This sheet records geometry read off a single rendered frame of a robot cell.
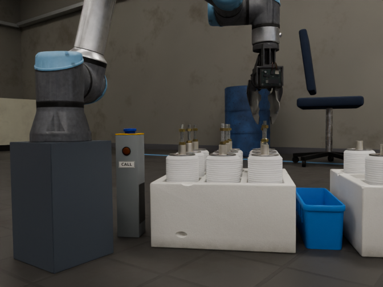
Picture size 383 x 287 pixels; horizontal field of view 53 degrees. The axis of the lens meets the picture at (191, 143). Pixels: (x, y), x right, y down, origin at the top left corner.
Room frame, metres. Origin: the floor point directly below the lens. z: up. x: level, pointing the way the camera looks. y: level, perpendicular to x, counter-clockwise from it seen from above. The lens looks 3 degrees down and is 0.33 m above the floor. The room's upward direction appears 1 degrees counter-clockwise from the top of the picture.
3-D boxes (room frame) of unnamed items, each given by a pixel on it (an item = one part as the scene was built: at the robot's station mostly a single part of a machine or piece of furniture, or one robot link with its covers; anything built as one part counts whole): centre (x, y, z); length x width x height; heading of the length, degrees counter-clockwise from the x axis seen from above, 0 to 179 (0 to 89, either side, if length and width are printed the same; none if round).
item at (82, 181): (0.99, 0.33, 0.15); 0.18 x 0.18 x 0.30; 53
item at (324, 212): (1.16, -0.38, 0.06); 0.30 x 0.11 x 0.12; 171
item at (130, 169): (1.18, 0.19, 0.16); 0.07 x 0.07 x 0.31; 80
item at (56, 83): (0.99, 0.33, 0.47); 0.13 x 0.12 x 0.14; 173
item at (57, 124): (0.99, 0.33, 0.35); 0.15 x 0.15 x 0.10
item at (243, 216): (1.21, -0.11, 0.09); 0.39 x 0.39 x 0.18; 80
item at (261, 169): (1.07, -0.21, 0.16); 0.10 x 0.10 x 0.18
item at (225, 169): (1.09, -0.09, 0.16); 0.10 x 0.10 x 0.18
